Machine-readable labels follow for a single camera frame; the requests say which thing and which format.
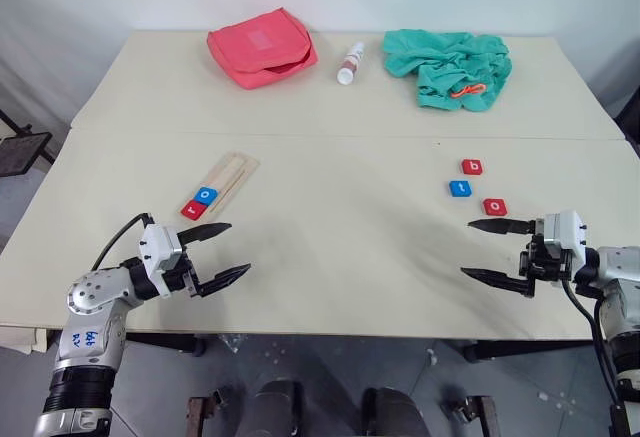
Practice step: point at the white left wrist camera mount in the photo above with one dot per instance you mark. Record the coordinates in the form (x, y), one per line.
(157, 252)

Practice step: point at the red tile letter b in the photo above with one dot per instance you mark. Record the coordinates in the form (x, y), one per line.
(472, 167)

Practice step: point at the blue tile letter t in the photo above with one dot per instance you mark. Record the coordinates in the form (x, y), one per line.
(460, 189)

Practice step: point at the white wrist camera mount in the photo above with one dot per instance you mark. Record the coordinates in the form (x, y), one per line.
(157, 252)
(562, 232)

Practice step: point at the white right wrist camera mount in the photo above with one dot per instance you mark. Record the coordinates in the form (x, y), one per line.
(562, 232)

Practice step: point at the blue tile letter o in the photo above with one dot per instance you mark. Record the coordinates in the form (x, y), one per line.
(206, 196)

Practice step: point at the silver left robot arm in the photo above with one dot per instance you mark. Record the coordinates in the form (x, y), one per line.
(90, 297)

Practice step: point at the wooden letter tray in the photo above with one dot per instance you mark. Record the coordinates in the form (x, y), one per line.
(232, 172)

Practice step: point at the red tile letter o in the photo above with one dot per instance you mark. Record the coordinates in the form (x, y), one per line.
(495, 206)

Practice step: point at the dark rounded shape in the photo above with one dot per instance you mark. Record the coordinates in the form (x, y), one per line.
(275, 409)
(395, 414)

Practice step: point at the black table frame bar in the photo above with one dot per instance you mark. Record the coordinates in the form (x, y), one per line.
(525, 349)
(165, 343)

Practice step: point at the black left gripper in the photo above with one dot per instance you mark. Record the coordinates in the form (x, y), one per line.
(182, 277)

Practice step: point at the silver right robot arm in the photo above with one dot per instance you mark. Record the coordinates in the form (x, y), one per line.
(615, 277)

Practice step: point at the red tile letter r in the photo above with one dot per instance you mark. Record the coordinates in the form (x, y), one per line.
(194, 210)

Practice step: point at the rusty metal bracket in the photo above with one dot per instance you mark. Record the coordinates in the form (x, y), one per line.
(200, 414)
(480, 414)

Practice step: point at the clear plastic bag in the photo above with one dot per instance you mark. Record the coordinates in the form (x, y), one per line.
(234, 342)

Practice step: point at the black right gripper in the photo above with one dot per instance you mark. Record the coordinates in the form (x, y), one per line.
(542, 259)

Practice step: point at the red fabric zipper pouch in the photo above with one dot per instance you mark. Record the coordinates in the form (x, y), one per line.
(260, 49)

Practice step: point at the crumpled green cloth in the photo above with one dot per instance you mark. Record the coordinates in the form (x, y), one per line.
(440, 62)

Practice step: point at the black metal stand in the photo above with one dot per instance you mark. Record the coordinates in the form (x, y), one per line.
(20, 152)

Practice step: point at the white bottle with brown label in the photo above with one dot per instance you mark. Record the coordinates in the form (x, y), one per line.
(350, 64)

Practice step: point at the dark object at room edge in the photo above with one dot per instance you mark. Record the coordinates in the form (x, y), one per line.
(631, 122)

